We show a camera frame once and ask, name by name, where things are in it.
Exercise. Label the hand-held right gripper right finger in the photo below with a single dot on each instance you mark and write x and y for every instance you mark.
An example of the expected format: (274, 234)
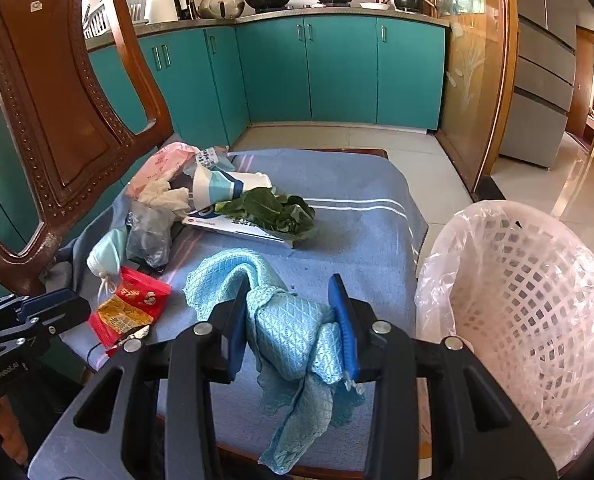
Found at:
(347, 330)

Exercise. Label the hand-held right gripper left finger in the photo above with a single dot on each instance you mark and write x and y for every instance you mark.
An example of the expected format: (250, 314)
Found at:
(237, 340)

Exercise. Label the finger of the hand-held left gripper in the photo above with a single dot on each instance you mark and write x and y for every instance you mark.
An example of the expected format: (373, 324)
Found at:
(52, 305)
(22, 342)

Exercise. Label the light blue dish cloth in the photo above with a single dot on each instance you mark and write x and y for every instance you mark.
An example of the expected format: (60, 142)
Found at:
(287, 330)

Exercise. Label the pink plastic packet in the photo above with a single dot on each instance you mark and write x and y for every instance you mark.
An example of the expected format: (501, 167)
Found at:
(162, 165)

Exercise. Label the person's left hand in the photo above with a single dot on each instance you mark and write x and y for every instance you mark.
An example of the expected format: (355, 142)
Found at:
(13, 435)

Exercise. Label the red snack wrapper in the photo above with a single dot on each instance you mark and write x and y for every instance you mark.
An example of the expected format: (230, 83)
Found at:
(127, 305)

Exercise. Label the blue face mask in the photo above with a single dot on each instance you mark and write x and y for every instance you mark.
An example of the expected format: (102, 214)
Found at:
(108, 255)

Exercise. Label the blue striped blanket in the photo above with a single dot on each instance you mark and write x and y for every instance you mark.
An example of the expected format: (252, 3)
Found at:
(357, 220)

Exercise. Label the white flat parcel envelope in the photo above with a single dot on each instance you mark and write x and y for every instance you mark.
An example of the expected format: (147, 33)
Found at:
(227, 227)

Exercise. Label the grey crumpled plastic bag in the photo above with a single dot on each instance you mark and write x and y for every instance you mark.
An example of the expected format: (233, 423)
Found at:
(149, 235)

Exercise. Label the green vegetable leaves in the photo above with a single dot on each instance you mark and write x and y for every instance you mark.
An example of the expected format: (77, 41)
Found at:
(272, 210)

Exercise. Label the blue and white paper cup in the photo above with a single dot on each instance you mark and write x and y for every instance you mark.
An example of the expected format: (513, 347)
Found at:
(227, 187)

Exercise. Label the crumpled beige glove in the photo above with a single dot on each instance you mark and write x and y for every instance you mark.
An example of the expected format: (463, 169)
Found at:
(164, 197)

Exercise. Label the black door track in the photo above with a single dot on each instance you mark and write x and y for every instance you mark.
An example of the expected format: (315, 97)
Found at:
(489, 189)

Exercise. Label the carved wooden chair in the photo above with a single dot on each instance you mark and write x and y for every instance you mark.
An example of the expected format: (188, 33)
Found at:
(62, 85)

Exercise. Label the teal lower kitchen cabinets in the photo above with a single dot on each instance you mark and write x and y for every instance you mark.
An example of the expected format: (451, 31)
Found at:
(342, 70)

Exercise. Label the wood framed glass sliding door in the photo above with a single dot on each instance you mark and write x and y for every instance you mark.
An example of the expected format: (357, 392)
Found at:
(472, 85)

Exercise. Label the white dish rack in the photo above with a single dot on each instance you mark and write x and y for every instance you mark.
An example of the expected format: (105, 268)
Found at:
(137, 10)

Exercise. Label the grey refrigerator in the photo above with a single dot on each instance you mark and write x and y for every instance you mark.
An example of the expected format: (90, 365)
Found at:
(537, 85)

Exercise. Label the white kitchen appliance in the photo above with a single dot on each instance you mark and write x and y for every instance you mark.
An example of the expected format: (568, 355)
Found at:
(159, 2)

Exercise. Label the gas stove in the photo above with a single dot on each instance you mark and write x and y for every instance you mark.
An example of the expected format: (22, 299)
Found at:
(302, 8)

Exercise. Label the white plate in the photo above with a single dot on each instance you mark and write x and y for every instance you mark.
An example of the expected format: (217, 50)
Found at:
(375, 5)

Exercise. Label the dark glass bottle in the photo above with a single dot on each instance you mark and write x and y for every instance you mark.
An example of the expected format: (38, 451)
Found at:
(192, 10)

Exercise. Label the round steel pot lid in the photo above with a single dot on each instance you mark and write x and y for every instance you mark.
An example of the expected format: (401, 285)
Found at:
(222, 4)

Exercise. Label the brown interior door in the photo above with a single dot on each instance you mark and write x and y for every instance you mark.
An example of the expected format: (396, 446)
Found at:
(579, 85)

